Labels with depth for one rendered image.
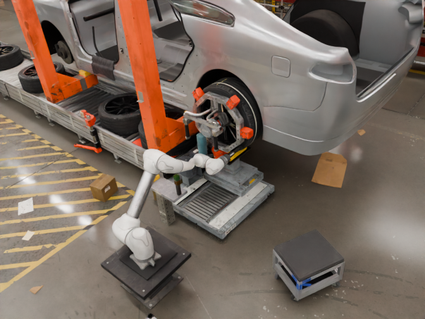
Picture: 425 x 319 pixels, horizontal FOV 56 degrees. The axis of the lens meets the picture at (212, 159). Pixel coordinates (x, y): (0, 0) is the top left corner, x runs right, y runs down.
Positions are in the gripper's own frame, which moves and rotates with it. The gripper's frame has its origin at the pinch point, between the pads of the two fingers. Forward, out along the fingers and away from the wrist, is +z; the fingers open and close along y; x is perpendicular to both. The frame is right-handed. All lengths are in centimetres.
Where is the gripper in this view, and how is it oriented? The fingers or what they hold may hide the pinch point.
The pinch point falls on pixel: (238, 149)
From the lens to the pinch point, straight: 360.1
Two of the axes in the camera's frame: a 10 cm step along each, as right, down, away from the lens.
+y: 4.8, -3.3, -8.1
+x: -5.8, -8.1, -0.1
